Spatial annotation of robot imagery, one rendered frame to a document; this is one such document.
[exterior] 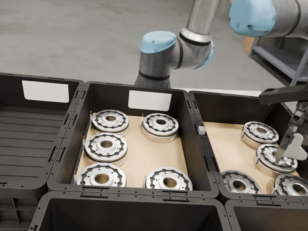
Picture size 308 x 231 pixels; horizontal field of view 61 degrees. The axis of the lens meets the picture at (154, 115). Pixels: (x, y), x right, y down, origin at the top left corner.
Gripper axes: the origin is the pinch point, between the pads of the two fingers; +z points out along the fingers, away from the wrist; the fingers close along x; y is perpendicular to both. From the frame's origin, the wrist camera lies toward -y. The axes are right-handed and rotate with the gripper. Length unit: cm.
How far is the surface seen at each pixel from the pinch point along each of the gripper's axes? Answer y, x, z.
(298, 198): 6.1, -16.9, -3.4
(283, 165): 2.3, 0.4, 3.5
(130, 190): -17.8, -35.9, -3.3
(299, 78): -12, 278, 72
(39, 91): -62, -23, 1
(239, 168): -6.3, -4.7, 6.6
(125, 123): -36.9, -14.5, 3.5
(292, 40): -49, 398, 59
